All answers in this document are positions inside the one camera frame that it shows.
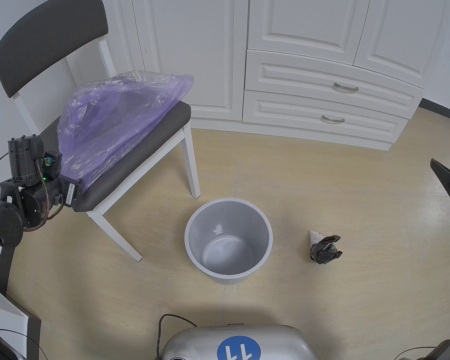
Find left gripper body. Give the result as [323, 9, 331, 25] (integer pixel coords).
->
[40, 176, 84, 212]

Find purple plastic bag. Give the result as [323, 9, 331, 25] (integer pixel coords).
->
[57, 71, 194, 198]

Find black plastic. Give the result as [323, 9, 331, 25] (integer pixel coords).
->
[310, 235, 343, 265]

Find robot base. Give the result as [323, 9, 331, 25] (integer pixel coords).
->
[161, 325, 320, 360]

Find white trash bin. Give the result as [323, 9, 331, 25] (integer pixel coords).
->
[184, 198, 274, 285]

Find white chair grey cushions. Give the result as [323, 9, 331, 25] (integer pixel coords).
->
[0, 0, 201, 263]

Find white wardrobe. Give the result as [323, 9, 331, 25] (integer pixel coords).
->
[45, 0, 449, 152]

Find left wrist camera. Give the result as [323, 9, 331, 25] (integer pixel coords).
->
[40, 150, 63, 181]

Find black cable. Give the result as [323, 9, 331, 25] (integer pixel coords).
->
[155, 313, 198, 358]

